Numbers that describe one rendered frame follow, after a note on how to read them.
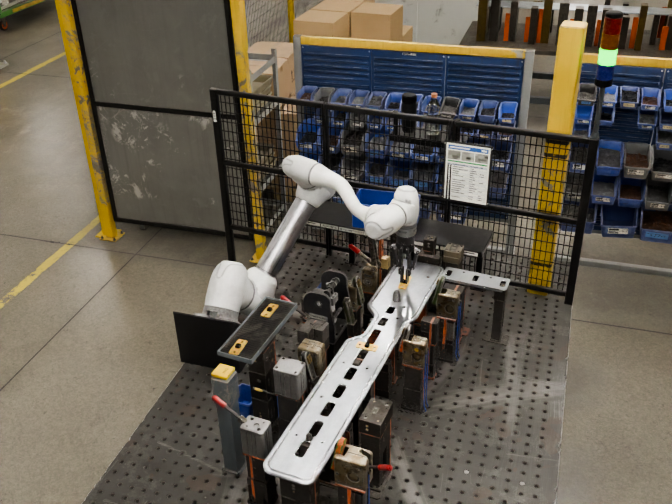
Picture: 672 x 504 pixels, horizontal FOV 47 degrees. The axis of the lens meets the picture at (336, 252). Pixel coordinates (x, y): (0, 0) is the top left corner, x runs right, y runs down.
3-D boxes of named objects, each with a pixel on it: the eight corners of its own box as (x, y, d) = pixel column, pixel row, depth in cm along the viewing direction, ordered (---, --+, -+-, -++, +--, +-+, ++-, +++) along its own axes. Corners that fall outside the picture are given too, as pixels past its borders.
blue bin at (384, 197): (413, 234, 368) (414, 210, 362) (351, 227, 376) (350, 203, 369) (420, 218, 382) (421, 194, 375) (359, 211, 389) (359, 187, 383)
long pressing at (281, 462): (319, 491, 242) (319, 487, 241) (255, 470, 250) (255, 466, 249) (446, 268, 350) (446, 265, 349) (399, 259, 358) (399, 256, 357)
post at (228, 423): (239, 476, 286) (227, 384, 263) (221, 470, 289) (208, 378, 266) (249, 462, 292) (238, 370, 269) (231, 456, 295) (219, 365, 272)
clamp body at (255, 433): (270, 514, 271) (263, 438, 252) (242, 504, 275) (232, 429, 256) (283, 494, 278) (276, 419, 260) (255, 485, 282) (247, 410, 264)
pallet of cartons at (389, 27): (377, 140, 725) (378, 26, 671) (298, 130, 750) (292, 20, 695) (412, 96, 821) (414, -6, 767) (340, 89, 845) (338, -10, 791)
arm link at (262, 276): (218, 300, 355) (244, 310, 374) (242, 317, 347) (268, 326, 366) (302, 154, 356) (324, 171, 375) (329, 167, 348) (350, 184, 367)
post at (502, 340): (506, 346, 347) (512, 292, 333) (482, 340, 351) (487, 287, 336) (509, 337, 352) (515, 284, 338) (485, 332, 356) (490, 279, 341)
